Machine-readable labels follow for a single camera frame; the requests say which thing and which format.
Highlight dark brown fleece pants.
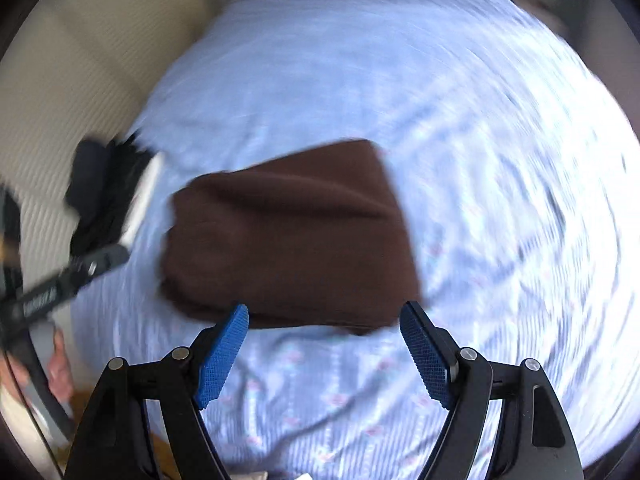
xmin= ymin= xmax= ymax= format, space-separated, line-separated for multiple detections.
xmin=160 ymin=140 xmax=421 ymax=335

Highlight person's left hand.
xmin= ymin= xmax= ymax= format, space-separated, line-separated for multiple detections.
xmin=0 ymin=326 xmax=76 ymax=406

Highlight blue striped bed sheet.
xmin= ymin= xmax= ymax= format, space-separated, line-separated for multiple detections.
xmin=72 ymin=0 xmax=639 ymax=479

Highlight white louvered wardrobe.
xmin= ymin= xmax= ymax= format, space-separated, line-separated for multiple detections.
xmin=1 ymin=0 xmax=218 ymax=284

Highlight stack of folded dark clothes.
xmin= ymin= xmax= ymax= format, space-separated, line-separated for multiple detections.
xmin=65 ymin=136 xmax=163 ymax=258

